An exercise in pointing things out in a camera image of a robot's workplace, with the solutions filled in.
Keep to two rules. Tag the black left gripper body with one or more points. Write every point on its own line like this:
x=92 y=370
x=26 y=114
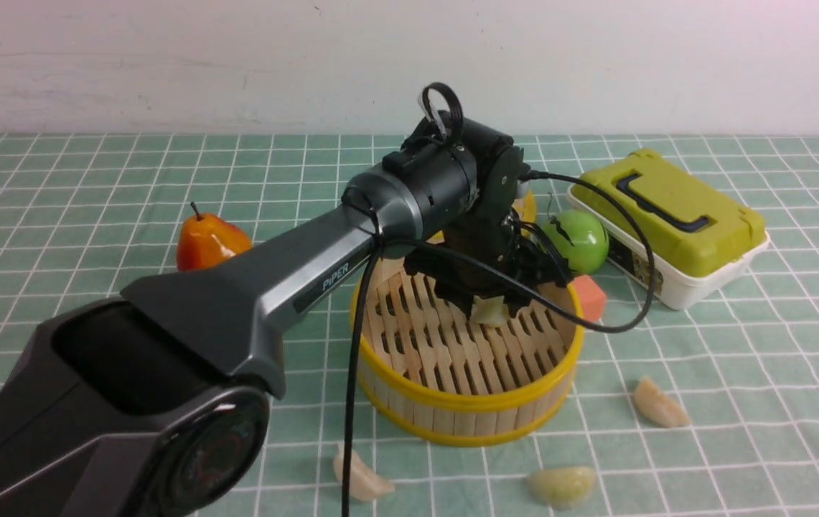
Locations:
x=476 y=245

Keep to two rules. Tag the pale green dumpling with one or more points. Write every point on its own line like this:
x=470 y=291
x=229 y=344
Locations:
x=491 y=312

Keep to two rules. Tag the pale white dumpling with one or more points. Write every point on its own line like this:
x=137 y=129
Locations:
x=657 y=406

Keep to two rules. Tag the greenish translucent dumpling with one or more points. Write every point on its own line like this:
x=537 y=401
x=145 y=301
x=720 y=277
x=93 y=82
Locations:
x=562 y=488

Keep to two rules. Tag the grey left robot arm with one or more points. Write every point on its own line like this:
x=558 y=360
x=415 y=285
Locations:
x=156 y=402

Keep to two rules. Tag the woven bamboo steamer lid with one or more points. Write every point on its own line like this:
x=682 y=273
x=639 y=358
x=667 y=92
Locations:
x=525 y=207

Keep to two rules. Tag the bamboo steamer tray yellow rims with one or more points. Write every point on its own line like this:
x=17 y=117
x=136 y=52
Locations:
x=425 y=367

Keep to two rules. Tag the green toy apple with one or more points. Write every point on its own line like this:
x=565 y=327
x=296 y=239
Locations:
x=580 y=238

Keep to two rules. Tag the orange foam cube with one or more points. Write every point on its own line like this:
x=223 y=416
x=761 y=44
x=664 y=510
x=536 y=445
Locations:
x=592 y=298

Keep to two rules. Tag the white box with green lid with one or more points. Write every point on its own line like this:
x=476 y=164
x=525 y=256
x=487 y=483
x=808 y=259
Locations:
x=670 y=227

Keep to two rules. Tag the orange red toy pear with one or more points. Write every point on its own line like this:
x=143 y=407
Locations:
x=205 y=240

